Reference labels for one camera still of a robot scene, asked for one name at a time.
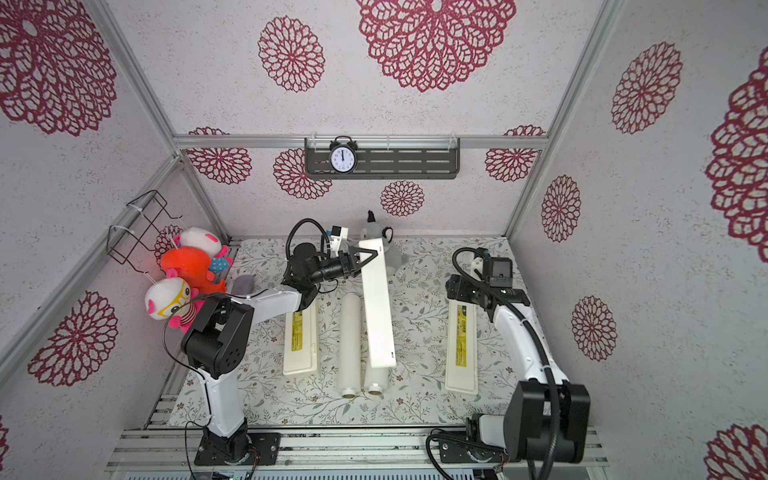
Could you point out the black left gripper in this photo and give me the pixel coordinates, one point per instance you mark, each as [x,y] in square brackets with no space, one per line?
[348,264]

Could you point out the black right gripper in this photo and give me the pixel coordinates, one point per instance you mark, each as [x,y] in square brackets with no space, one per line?
[501,296]

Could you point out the cream dispenser bottom tray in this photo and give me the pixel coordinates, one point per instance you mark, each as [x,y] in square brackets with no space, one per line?
[378,308]

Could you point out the cream wrap dispenser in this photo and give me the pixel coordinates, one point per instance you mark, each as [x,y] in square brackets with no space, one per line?
[462,373]
[301,345]

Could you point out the white plastic wrap roll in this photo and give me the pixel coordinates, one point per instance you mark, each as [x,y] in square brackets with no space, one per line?
[376,380]
[349,368]

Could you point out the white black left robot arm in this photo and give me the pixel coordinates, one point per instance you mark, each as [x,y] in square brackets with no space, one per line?
[216,343]

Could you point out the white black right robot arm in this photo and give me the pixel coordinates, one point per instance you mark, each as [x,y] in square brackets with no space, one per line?
[547,416]

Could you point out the grey plush wolf toy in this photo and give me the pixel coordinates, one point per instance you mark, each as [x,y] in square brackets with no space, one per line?
[394,257]

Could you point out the floral table mat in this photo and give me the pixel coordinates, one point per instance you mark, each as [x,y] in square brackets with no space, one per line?
[416,393]

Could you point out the black alarm clock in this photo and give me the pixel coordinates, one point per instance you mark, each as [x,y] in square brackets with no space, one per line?
[343,154]

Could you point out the white pink plush toy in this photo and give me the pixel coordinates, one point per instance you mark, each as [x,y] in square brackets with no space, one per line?
[203,240]

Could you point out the red orange plush toy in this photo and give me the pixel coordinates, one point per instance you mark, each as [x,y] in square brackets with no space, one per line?
[192,265]

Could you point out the white plush toy yellow glasses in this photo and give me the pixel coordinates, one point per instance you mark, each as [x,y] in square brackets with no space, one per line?
[173,300]

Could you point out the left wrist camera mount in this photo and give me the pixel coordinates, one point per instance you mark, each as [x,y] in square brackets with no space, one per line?
[339,243]

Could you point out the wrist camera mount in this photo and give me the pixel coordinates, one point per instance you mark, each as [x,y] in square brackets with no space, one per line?
[495,272]
[339,243]

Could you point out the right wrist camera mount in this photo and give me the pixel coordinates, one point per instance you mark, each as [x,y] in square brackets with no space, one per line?
[495,272]

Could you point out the grey wall shelf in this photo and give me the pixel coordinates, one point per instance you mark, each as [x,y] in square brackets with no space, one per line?
[387,161]

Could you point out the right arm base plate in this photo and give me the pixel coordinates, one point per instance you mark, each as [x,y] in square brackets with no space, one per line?
[456,448]

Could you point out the black wire wall basket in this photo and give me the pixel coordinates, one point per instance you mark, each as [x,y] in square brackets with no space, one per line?
[130,242]

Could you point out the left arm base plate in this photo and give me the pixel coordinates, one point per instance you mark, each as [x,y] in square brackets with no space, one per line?
[260,449]

